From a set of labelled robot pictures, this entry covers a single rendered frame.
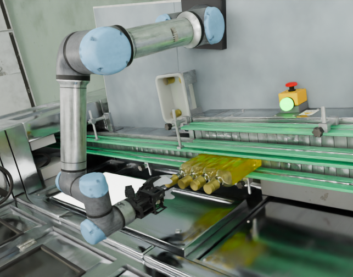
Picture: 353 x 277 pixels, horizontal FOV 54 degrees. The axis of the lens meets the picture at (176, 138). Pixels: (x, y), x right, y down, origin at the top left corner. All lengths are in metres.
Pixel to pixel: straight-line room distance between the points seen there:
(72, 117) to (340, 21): 0.85
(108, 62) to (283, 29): 0.65
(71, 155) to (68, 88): 0.20
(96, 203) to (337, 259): 0.66
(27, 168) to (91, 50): 1.21
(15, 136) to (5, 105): 2.90
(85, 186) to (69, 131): 0.18
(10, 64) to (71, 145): 3.90
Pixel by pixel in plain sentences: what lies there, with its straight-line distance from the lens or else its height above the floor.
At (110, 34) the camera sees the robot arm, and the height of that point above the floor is 1.37.
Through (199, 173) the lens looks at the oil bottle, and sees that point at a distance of 1.21.
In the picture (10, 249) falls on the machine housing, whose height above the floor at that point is 1.60.
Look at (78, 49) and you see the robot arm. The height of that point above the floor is 1.43.
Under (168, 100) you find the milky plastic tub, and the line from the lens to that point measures 1.63.
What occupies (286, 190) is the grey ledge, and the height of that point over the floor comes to 0.88.
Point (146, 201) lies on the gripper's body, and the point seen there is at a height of 1.32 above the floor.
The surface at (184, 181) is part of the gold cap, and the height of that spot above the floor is 1.16.
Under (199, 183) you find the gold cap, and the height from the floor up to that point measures 1.15.
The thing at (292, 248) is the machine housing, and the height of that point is 1.12.
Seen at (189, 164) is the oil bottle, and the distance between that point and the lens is 1.27.
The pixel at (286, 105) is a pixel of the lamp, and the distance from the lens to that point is 1.21.
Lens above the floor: 1.90
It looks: 41 degrees down
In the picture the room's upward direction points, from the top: 115 degrees counter-clockwise
